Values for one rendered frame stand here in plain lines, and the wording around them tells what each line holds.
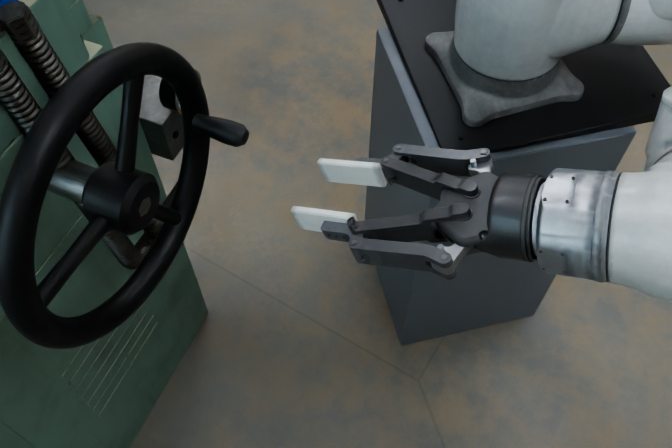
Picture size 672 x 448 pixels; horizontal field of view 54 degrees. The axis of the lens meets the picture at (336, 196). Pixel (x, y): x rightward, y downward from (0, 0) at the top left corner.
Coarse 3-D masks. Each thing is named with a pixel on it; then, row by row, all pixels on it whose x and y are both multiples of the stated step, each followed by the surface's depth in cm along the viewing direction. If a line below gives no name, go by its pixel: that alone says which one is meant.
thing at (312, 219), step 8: (296, 208) 65; (304, 208) 64; (312, 208) 64; (296, 216) 65; (304, 216) 64; (312, 216) 64; (320, 216) 63; (328, 216) 63; (336, 216) 62; (344, 216) 62; (304, 224) 66; (312, 224) 65; (320, 224) 64
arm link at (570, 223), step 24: (552, 192) 52; (576, 192) 51; (600, 192) 50; (552, 216) 51; (576, 216) 51; (600, 216) 50; (552, 240) 52; (576, 240) 51; (600, 240) 50; (552, 264) 53; (576, 264) 52; (600, 264) 51
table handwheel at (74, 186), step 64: (128, 64) 53; (64, 128) 48; (128, 128) 58; (192, 128) 69; (64, 192) 61; (128, 192) 58; (192, 192) 73; (0, 256) 48; (64, 256) 56; (64, 320) 58
